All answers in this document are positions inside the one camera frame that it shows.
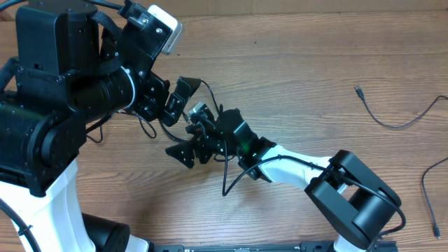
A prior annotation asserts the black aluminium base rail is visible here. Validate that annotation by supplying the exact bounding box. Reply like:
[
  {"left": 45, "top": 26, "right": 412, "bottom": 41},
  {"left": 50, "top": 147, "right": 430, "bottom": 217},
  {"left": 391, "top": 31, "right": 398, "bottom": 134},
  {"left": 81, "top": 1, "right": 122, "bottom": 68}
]
[{"left": 150, "top": 239, "right": 398, "bottom": 252}]

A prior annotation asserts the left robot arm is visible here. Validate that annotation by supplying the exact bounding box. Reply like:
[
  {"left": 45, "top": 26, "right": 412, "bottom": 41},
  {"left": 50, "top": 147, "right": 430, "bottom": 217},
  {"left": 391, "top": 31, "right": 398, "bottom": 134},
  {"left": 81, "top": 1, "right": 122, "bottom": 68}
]
[{"left": 1, "top": 1, "right": 196, "bottom": 251}]

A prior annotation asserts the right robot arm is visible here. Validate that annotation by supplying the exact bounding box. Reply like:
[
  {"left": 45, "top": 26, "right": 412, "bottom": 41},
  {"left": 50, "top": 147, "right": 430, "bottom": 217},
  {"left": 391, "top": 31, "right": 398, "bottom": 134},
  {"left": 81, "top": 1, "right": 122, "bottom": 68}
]
[{"left": 166, "top": 109, "right": 406, "bottom": 251}]

